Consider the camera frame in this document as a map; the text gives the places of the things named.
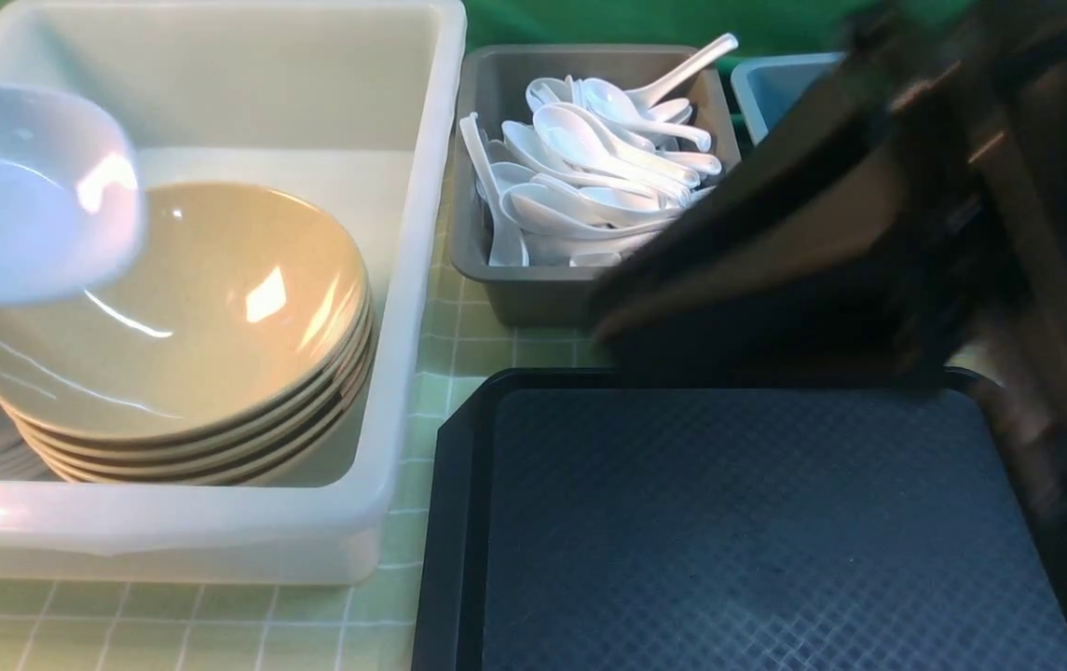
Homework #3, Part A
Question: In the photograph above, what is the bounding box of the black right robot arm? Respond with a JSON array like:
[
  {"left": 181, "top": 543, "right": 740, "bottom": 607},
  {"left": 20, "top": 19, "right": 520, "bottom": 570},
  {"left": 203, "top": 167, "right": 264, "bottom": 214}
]
[{"left": 587, "top": 1, "right": 1067, "bottom": 529}]

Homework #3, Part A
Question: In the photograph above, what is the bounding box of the pile of white spoons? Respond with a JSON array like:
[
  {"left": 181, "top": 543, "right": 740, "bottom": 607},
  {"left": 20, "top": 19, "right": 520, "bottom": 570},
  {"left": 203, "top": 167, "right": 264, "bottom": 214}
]
[{"left": 458, "top": 34, "right": 739, "bottom": 273}]

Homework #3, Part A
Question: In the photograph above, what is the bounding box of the white square dish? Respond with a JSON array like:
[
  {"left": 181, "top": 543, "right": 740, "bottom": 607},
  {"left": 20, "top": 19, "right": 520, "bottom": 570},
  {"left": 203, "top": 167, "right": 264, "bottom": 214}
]
[{"left": 0, "top": 84, "right": 148, "bottom": 305}]

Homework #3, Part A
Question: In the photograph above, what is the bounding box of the teal plastic chopstick bin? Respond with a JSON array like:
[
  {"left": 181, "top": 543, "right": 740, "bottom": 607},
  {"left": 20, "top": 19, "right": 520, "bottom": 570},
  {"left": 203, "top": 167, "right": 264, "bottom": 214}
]
[{"left": 730, "top": 52, "right": 843, "bottom": 144}]

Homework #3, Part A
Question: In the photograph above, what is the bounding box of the green checked tablecloth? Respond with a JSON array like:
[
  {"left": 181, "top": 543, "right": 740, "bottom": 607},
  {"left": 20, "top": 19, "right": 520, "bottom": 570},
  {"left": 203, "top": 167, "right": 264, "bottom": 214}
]
[{"left": 0, "top": 194, "right": 598, "bottom": 670}]

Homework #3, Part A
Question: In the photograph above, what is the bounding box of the black serving tray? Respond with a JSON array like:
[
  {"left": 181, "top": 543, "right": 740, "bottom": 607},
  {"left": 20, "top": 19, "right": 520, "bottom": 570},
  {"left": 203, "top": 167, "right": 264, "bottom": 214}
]
[{"left": 410, "top": 368, "right": 1067, "bottom": 670}]

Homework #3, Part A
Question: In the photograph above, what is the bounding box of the white plastic dish tub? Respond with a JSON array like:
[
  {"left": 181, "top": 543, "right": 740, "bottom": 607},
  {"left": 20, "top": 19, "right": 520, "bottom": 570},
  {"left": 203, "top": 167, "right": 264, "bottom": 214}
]
[{"left": 0, "top": 1, "right": 466, "bottom": 584}]

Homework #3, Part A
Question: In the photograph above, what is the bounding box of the stack of tan bowls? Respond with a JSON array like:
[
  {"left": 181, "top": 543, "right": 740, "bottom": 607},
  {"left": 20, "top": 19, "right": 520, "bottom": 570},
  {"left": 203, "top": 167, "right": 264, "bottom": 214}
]
[{"left": 0, "top": 183, "right": 373, "bottom": 486}]

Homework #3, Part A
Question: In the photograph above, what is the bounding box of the green backdrop cloth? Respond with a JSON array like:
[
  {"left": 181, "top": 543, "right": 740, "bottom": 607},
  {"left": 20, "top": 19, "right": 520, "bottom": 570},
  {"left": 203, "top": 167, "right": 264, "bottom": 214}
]
[{"left": 0, "top": 1, "right": 972, "bottom": 55}]

